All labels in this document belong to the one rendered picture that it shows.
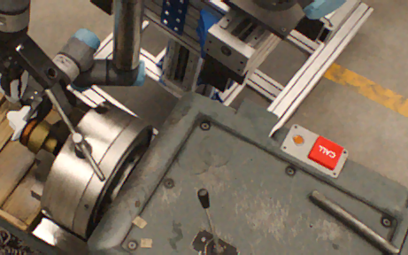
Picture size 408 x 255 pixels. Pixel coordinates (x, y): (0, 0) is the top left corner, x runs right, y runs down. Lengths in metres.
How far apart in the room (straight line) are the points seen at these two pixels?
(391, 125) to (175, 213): 1.95
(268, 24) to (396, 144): 1.50
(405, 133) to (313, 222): 1.81
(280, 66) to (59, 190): 1.64
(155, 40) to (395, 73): 1.22
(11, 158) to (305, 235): 0.83
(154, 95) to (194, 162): 1.31
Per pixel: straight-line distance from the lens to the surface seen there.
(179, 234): 1.19
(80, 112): 1.36
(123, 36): 1.51
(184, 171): 1.24
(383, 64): 3.20
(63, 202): 1.31
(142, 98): 2.53
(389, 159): 2.93
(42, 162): 1.41
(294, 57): 2.78
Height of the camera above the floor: 2.38
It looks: 65 degrees down
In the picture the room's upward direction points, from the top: 8 degrees clockwise
